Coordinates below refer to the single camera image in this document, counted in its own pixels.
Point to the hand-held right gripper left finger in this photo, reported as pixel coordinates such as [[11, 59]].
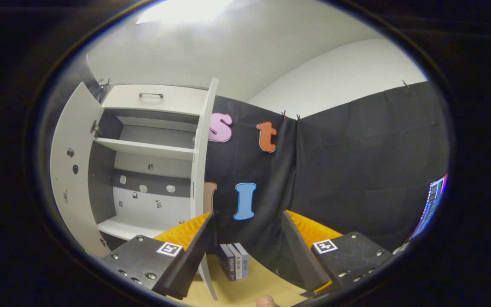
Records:
[[194, 251]]

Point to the white cabinet shelf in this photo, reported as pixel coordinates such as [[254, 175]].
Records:
[[143, 148]]

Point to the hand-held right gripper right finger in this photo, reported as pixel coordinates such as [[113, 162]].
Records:
[[303, 256]]

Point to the grey blue book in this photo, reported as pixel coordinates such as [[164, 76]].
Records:
[[236, 262]]

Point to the white cabinet drawer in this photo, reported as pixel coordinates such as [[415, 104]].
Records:
[[177, 100]]

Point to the computer monitor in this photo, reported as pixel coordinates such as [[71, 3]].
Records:
[[431, 204]]

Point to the white cabinet door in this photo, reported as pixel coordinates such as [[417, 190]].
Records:
[[68, 192], [205, 128]]

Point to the white and grey cabinet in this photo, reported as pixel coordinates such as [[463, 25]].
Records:
[[156, 128]]

